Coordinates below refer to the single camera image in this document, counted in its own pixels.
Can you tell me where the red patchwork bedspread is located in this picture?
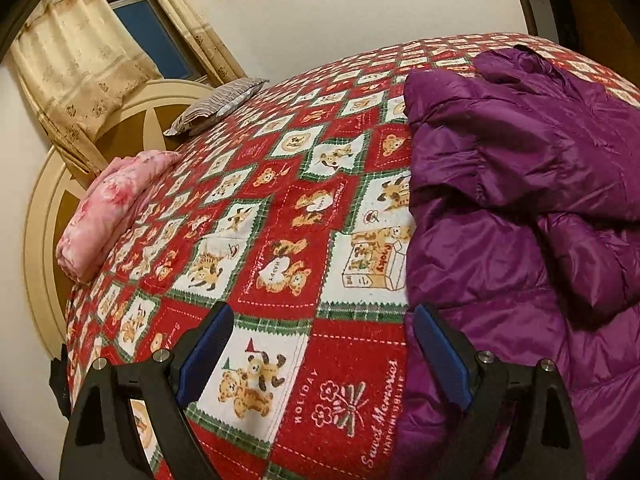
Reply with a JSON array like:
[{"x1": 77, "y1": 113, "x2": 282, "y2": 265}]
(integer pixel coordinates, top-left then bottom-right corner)
[{"x1": 67, "y1": 34, "x2": 639, "y2": 479}]

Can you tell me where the grey striped pillow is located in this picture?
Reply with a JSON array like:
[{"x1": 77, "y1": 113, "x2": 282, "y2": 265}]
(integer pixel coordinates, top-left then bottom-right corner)
[{"x1": 163, "y1": 77, "x2": 268, "y2": 138}]

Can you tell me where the beige curtain left panel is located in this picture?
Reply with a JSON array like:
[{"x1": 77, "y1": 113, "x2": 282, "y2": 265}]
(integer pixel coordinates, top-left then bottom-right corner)
[{"x1": 10, "y1": 0, "x2": 162, "y2": 177}]

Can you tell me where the beige curtain panel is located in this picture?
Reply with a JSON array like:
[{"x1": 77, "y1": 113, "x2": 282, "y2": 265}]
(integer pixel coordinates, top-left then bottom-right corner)
[
  {"x1": 156, "y1": 0, "x2": 246, "y2": 87},
  {"x1": 10, "y1": 0, "x2": 162, "y2": 177}
]

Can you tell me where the pink folded blanket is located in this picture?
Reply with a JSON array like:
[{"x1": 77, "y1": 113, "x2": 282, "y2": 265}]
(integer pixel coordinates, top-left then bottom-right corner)
[{"x1": 55, "y1": 150, "x2": 182, "y2": 284}]

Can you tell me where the window with blue pane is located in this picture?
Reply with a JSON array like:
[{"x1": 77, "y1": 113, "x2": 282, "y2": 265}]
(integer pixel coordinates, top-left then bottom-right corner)
[{"x1": 106, "y1": 0, "x2": 208, "y2": 84}]

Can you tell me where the cream wooden headboard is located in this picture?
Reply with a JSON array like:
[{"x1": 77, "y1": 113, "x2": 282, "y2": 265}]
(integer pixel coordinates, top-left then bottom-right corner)
[{"x1": 23, "y1": 79, "x2": 213, "y2": 359}]

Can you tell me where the beige curtain right panel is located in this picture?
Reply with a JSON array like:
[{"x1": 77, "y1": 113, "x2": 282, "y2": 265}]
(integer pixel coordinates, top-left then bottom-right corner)
[{"x1": 156, "y1": 0, "x2": 246, "y2": 87}]

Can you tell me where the purple down jacket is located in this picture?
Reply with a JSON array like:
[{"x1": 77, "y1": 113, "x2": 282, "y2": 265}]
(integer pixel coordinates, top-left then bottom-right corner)
[{"x1": 404, "y1": 46, "x2": 639, "y2": 479}]

